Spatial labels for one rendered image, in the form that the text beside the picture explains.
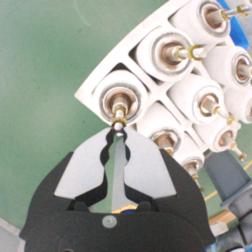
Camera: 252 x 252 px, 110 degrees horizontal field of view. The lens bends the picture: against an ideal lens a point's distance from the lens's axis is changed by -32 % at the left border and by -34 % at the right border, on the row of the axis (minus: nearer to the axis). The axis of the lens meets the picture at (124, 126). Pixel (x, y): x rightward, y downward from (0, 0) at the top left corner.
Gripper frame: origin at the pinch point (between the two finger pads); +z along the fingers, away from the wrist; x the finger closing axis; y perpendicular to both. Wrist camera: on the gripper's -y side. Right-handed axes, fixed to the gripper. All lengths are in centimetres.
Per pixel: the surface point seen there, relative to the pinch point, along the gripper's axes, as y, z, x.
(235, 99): 0.8, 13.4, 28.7
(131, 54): -8.2, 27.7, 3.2
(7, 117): 10, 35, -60
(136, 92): -1.3, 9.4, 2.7
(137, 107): 1.3, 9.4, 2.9
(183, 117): 7.1, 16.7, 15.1
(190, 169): 16.8, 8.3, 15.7
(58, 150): 30, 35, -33
